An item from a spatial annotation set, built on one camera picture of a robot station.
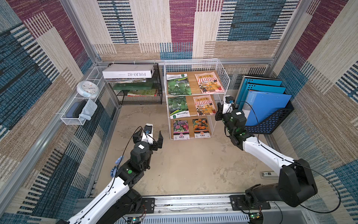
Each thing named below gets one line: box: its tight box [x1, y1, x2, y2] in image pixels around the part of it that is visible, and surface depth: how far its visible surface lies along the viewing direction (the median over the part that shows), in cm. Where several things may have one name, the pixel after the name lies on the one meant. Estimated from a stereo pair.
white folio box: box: [102, 63, 155, 79], surface depth 81 cm
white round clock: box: [76, 80, 100, 99], surface depth 76 cm
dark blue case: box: [66, 99, 88, 119], surface depth 67 cm
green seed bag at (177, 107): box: [167, 96, 191, 119], surface depth 85 cm
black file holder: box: [245, 94, 295, 135], surface depth 93 cm
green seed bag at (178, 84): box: [166, 73, 193, 96], surface depth 73 cm
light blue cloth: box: [78, 98, 98, 122], surface depth 69 cm
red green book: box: [127, 89, 159, 97], surface depth 101 cm
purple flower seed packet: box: [172, 120, 190, 141], surface depth 104 cm
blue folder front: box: [242, 90, 293, 126], surface depth 87 cm
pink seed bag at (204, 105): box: [192, 94, 216, 117], surface depth 86 cm
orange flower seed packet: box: [192, 118, 211, 139], surface depth 104 cm
